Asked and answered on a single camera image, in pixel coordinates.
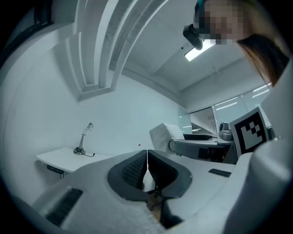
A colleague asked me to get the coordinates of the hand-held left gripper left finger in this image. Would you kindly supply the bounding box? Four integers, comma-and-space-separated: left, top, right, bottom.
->
107, 149, 148, 202

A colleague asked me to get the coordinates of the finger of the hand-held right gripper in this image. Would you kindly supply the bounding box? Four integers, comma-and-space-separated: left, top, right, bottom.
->
168, 134, 218, 160

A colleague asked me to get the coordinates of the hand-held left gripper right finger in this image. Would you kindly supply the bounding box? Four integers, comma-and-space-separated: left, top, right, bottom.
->
147, 149, 193, 199

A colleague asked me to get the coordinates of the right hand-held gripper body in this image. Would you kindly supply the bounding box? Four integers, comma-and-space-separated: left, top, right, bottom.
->
198, 106, 273, 165

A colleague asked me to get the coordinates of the person's white clothing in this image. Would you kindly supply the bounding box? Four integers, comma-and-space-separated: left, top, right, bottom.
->
260, 56, 293, 143

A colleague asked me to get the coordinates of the silver desk lamp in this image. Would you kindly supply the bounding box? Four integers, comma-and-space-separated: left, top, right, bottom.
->
73, 122, 95, 158

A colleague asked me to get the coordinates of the white desk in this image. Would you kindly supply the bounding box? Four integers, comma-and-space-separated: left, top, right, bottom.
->
36, 147, 115, 174

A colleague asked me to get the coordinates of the black desk control panel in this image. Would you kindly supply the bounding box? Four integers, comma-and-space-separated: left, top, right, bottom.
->
46, 164, 66, 180

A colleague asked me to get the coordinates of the rectangular ceiling light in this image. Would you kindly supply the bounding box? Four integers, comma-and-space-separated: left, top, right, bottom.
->
184, 38, 216, 62

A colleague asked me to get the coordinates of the person's head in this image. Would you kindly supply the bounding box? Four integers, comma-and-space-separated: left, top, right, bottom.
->
194, 0, 254, 46

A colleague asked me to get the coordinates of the glass partition wall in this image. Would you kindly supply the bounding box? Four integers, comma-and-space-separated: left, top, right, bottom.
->
212, 84, 273, 135

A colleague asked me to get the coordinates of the black head camera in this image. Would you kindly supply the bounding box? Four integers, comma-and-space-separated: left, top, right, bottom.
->
182, 23, 204, 51

